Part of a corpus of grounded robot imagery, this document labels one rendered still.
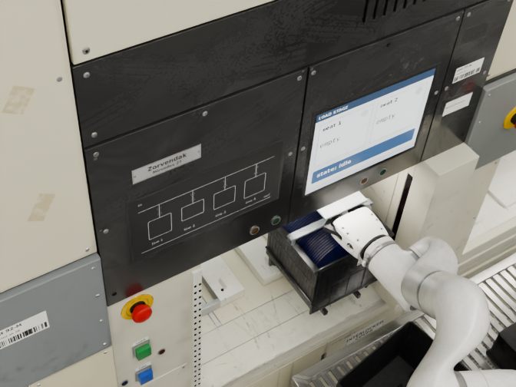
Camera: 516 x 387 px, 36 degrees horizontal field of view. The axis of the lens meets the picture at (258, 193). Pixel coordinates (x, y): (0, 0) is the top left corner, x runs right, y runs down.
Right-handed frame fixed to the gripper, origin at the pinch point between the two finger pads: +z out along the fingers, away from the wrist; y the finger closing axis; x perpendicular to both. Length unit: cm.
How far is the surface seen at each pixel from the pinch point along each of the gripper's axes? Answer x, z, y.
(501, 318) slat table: -49, -27, 47
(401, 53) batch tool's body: 50, -10, -1
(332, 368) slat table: -49, -15, -4
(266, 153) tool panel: 38.4, -10.2, -28.5
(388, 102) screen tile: 39.0, -10.0, -1.1
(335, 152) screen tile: 30.9, -10.1, -12.1
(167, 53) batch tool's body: 67, -10, -47
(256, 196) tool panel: 28.2, -10.2, -30.0
